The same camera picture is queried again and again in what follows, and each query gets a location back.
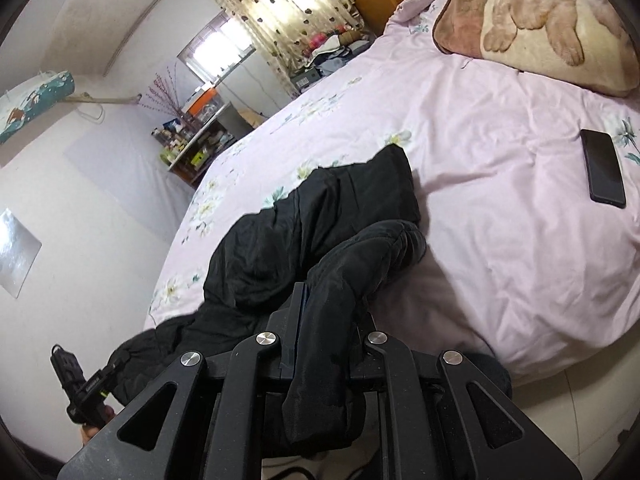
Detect black puffer jacket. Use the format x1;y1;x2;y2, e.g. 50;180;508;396
106;142;514;461

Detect pile of clothes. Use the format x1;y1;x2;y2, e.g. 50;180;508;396
291;29;375;92

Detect person left hand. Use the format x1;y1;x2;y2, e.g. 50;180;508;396
80;405;116;445

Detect cluttered wooden shelf unit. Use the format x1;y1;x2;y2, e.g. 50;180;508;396
152;103;254;188

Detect orange lid storage box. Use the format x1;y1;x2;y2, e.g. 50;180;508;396
182;86;224;122

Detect purple dried flower branches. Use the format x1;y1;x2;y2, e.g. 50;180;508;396
138;63;186;122

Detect pink floral bed quilt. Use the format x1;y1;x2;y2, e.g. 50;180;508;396
145;0;639;382

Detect heart pattern curtain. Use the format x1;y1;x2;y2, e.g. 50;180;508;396
214;0;364;96

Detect black smartphone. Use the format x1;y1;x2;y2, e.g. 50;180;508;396
579;129;626;209

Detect bunny print plush blanket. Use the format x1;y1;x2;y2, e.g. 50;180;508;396
433;0;639;96

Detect teal patterned wall air conditioner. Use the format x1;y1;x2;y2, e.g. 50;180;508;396
0;70;75;144

